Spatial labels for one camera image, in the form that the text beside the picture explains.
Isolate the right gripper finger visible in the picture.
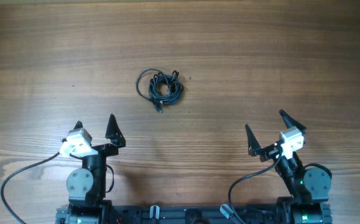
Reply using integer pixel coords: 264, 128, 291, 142
279, 110, 307, 131
245, 124, 261, 152

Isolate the black usb cable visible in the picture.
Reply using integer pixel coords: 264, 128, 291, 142
136, 68, 185, 114

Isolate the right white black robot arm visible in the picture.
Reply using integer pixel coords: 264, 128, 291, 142
245, 110, 333, 223

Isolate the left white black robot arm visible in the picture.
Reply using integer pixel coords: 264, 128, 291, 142
55, 114, 126, 224

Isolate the left camera black cable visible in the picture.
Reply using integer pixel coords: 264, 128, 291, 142
0, 151, 62, 224

